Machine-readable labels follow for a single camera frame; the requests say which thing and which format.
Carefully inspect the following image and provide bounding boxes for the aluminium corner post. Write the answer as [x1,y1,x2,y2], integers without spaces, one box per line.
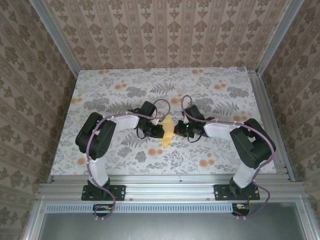
[256,0,301,76]
[29,0,81,78]

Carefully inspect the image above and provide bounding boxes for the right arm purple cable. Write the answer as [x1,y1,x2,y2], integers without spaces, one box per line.
[181,94,276,222]

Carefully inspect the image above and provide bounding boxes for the left gripper black cable loop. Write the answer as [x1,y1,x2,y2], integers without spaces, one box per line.
[136,127,149,140]

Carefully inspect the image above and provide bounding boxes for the grey metal sheet panel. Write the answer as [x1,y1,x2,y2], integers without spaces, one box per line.
[37,212,308,240]

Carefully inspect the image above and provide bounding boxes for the yellow cloth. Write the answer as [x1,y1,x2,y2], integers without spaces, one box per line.
[159,114,175,149]

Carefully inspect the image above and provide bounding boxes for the grey slotted cable duct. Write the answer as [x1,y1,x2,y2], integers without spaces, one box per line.
[46,202,251,213]

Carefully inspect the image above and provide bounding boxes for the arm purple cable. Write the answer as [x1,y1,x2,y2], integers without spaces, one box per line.
[86,98,172,222]
[181,94,276,222]

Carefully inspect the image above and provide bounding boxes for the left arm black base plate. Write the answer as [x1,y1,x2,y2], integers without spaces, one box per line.
[81,184,126,202]

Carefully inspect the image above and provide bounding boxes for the floral patterned table cover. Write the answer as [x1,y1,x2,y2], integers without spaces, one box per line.
[49,66,277,176]

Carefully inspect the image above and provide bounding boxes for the aluminium frame rail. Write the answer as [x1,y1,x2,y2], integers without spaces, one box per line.
[37,174,307,201]

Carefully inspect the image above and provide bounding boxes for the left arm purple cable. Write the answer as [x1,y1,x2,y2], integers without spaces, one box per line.
[86,98,172,222]

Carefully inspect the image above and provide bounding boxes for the aluminium side rail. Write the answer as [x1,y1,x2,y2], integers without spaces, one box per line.
[248,69,296,182]

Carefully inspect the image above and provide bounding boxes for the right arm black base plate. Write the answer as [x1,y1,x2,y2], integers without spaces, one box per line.
[213,184,261,202]

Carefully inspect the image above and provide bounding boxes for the black controller board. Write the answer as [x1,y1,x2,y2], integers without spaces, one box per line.
[231,202,251,217]
[93,203,114,218]

